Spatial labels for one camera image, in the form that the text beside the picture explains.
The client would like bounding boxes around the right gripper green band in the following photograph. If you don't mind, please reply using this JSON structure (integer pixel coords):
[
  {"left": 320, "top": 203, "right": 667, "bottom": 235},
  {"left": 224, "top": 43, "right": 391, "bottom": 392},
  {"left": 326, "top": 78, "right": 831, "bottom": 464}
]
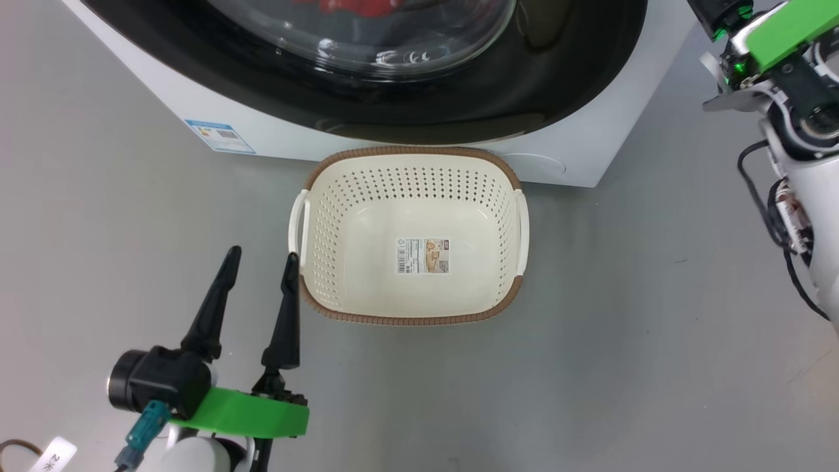
[{"left": 721, "top": 0, "right": 839, "bottom": 89}]

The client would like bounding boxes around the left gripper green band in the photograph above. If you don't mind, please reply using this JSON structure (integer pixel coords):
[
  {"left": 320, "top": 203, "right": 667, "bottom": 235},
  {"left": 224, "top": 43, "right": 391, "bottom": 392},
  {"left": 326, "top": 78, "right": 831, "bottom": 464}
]
[{"left": 169, "top": 246, "right": 310, "bottom": 439}]

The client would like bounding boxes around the black glass washing machine door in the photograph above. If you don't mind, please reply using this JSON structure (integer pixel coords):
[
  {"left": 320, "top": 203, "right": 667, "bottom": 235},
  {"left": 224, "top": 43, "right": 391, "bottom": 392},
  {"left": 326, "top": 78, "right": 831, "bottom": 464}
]
[{"left": 79, "top": 0, "right": 650, "bottom": 146}]

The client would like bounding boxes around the red garment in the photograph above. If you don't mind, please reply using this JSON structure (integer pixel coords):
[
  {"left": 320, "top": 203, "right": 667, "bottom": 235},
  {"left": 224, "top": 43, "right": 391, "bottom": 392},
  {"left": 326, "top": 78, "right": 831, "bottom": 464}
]
[{"left": 292, "top": 0, "right": 404, "bottom": 17}]

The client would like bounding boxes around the printed basket label sticker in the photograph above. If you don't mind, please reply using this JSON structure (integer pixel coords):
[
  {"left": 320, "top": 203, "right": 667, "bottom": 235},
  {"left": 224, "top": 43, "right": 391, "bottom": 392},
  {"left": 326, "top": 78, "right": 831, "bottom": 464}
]
[{"left": 395, "top": 237, "right": 451, "bottom": 275}]

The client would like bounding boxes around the cream laundry basket brown rim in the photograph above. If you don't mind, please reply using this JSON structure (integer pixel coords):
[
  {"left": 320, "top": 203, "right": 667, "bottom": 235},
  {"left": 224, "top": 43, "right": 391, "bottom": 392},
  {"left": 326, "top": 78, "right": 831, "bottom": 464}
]
[{"left": 288, "top": 146, "right": 530, "bottom": 327}]

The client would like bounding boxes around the white front-load washing machine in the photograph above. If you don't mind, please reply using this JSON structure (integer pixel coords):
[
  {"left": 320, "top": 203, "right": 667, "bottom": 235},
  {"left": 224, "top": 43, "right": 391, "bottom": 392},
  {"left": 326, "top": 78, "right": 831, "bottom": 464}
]
[{"left": 62, "top": 0, "right": 699, "bottom": 189}]

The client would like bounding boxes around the blue energy label sticker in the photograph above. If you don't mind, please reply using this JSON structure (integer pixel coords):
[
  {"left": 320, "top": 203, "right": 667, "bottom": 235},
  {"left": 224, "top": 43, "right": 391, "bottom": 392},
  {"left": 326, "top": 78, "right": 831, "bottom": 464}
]
[{"left": 185, "top": 119, "right": 256, "bottom": 155}]

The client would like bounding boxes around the teal left camera connector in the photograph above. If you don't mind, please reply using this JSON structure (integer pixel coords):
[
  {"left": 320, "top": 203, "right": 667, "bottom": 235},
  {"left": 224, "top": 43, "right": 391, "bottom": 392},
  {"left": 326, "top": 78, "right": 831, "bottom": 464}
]
[{"left": 115, "top": 400, "right": 171, "bottom": 471}]

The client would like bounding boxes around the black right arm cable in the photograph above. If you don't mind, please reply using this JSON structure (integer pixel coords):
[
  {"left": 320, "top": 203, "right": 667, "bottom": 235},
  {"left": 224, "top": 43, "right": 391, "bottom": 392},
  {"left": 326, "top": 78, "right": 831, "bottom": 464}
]
[{"left": 737, "top": 141, "right": 830, "bottom": 322}]

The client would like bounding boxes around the white cable tag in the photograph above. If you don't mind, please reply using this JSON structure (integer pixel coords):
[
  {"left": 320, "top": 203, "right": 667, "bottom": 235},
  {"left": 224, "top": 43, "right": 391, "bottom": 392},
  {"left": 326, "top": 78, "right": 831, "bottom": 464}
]
[{"left": 28, "top": 436, "right": 78, "bottom": 472}]

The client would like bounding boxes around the brown left arm cable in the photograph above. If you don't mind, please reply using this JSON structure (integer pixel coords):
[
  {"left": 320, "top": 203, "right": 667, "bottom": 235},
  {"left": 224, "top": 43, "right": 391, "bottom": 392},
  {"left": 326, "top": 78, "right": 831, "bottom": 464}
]
[{"left": 0, "top": 439, "right": 43, "bottom": 472}]

